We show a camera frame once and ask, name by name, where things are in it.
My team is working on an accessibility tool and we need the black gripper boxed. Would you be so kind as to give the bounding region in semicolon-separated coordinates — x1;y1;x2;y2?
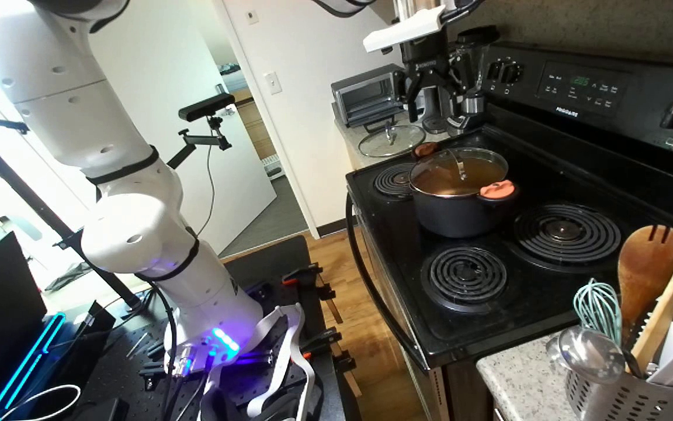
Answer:
400;30;486;134

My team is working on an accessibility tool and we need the glass pot lid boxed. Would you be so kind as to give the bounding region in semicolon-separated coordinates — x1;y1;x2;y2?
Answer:
409;145;511;200
354;119;427;162

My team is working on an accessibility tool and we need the dark pot copper interior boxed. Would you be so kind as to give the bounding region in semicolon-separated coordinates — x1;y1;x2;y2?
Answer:
407;138;518;241

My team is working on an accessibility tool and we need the black electric coil stove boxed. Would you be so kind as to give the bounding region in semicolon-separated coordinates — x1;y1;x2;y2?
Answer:
343;26;673;421

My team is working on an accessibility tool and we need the silver toaster oven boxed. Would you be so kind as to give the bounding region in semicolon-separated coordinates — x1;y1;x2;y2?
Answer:
329;64;407;129

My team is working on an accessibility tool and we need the large coil burner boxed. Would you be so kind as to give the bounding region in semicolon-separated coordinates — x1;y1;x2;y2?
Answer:
510;201;623;265
371;159;419;200

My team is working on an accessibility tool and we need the small coil burner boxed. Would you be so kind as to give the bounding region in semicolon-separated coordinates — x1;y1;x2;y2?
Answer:
419;243;510;310

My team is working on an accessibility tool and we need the black clamp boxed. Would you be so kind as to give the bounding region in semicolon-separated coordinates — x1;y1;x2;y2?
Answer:
280;262;340;302
296;326;358;376

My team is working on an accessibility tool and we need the black robot cart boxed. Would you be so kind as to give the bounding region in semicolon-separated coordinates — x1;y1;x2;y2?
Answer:
139;232;358;421

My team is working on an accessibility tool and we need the teal whisk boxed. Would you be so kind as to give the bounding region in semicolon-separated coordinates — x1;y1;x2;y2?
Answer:
570;278;627;353

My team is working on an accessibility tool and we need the wooden slotted spatula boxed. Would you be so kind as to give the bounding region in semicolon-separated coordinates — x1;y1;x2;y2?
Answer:
615;222;673;353

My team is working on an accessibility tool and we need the perforated metal utensil holder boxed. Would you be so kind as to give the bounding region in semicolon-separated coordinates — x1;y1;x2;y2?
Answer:
560;326;673;421

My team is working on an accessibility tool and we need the black tripod pole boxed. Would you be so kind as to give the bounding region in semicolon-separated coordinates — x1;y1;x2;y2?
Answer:
0;113;145;310

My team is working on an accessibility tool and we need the black box blue trim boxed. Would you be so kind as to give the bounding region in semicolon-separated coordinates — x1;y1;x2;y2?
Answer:
0;311;69;421

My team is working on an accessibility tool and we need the black equipment case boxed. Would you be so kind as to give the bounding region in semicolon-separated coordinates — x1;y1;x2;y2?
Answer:
0;232;48;421

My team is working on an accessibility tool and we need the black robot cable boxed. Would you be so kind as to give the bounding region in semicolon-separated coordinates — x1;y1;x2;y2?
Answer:
310;0;378;19

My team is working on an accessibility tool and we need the white wall light switch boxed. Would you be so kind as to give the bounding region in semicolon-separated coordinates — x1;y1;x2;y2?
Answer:
263;70;284;98

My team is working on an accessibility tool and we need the black stereo camera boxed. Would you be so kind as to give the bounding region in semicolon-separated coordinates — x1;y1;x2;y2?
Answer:
176;91;239;126

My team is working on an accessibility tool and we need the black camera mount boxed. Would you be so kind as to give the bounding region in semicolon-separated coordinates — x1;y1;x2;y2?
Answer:
166;114;235;172

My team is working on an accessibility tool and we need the white cable loop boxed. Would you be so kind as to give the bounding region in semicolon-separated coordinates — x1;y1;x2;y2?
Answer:
0;381;84;421

